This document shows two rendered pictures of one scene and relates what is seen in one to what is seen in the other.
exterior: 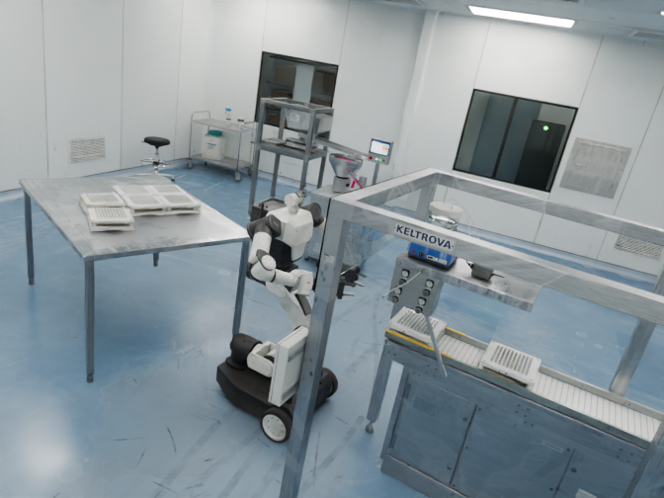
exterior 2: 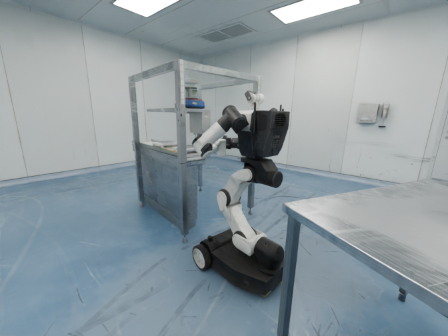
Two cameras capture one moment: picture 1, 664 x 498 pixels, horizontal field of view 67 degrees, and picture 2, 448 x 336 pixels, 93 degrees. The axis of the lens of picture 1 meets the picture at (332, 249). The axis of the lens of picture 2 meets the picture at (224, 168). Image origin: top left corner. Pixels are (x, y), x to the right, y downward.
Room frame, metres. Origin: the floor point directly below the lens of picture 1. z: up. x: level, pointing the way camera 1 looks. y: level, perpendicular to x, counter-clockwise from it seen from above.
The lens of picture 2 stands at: (4.06, 0.62, 1.21)
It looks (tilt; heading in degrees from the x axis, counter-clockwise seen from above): 14 degrees down; 202
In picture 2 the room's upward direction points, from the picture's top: 1 degrees clockwise
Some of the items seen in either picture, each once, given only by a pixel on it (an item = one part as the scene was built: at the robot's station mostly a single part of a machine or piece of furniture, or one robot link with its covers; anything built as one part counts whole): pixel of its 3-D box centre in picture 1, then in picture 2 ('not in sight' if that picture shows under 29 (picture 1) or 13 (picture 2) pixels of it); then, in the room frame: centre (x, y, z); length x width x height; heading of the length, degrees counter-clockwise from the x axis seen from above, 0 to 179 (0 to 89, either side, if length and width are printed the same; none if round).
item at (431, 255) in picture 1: (435, 249); (191, 104); (2.24, -0.48, 1.32); 0.21 x 0.20 x 0.09; 154
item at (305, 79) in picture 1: (294, 94); not in sight; (8.18, 1.02, 1.43); 1.32 x 0.01 x 1.11; 72
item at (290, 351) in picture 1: (291, 366); not in sight; (1.60, 0.07, 0.97); 0.17 x 0.06 x 0.26; 154
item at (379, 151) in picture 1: (375, 169); not in sight; (5.22, -0.31, 1.07); 0.23 x 0.10 x 0.62; 72
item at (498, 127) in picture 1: (512, 140); not in sight; (7.15, -2.19, 1.43); 1.38 x 0.01 x 1.16; 72
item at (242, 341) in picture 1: (271, 373); (246, 248); (2.62, 0.23, 0.19); 0.64 x 0.52 x 0.33; 64
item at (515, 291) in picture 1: (470, 271); (177, 111); (2.20, -0.66, 1.25); 0.62 x 0.38 x 0.04; 64
